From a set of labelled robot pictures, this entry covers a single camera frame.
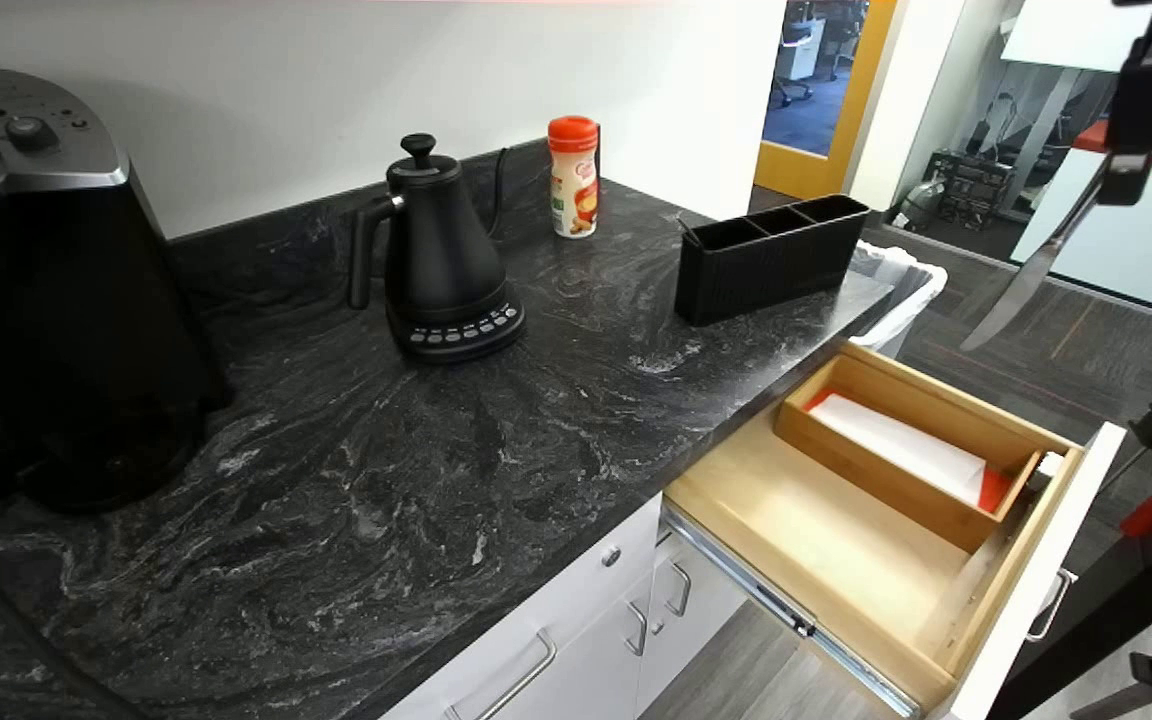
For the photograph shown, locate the silver butter knife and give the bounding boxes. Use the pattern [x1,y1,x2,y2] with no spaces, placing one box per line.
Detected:
[959,154,1115,355]

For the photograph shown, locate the black cutlery box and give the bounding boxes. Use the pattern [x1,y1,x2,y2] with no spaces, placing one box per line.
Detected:
[677,192,873,326]

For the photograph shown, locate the small silver cabinet handle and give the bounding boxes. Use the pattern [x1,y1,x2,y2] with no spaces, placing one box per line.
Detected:
[618,595,654,661]
[664,554,697,621]

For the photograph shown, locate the black coffee machine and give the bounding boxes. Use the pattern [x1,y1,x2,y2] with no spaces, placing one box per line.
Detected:
[0,64,237,518]

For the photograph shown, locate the orange lid canister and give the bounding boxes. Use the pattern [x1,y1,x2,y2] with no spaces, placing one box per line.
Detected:
[544,113,605,243]

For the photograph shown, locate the white paper sheet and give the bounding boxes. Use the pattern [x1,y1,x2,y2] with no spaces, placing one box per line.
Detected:
[807,389,991,501]

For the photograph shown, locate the black kettle base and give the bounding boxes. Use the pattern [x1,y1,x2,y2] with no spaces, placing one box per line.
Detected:
[392,295,530,362]

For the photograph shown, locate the white bin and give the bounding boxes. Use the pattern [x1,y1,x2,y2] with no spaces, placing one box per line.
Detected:
[849,241,951,359]

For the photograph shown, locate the large silver cabinet handle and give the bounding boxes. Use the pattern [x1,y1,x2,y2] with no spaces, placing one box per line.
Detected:
[471,630,561,720]

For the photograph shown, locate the wooden organizer tray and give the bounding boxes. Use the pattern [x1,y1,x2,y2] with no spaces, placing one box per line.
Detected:
[769,335,1086,554]

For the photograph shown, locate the wooden drawer white front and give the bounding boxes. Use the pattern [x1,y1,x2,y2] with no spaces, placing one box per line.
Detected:
[664,335,1131,720]

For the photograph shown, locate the white cabinet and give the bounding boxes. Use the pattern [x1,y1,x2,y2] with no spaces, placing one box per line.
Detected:
[378,492,750,720]

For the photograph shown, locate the black gooseneck kettle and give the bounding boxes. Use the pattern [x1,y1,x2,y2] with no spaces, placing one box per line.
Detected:
[344,126,515,331]

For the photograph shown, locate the white table red top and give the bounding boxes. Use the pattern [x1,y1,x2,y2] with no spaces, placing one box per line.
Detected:
[1007,117,1152,309]

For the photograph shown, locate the orange tray liner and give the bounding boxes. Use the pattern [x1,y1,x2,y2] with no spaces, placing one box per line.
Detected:
[970,459,1015,518]

